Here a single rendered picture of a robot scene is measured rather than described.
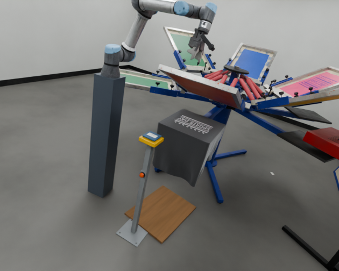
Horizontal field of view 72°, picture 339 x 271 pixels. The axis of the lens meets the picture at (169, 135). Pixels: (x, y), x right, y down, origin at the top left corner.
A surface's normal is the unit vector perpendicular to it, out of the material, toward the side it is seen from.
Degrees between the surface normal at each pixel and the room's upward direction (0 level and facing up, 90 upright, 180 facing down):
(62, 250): 0
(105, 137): 90
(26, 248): 0
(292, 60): 90
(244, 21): 90
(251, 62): 32
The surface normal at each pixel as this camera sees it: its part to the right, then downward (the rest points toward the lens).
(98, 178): -0.35, 0.37
